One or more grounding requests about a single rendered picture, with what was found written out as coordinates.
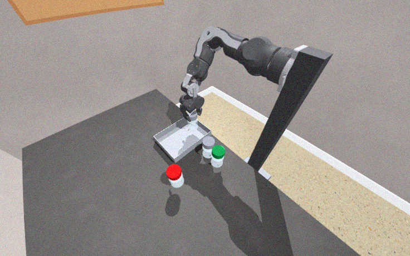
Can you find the clear bottle with green cap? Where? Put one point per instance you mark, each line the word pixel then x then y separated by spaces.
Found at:
pixel 217 156

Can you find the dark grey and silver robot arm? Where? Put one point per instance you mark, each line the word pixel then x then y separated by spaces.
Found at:
pixel 258 55

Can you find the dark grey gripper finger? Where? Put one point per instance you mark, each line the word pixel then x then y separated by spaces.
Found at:
pixel 183 111
pixel 199 111

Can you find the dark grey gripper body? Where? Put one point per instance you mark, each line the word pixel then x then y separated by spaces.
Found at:
pixel 191 103

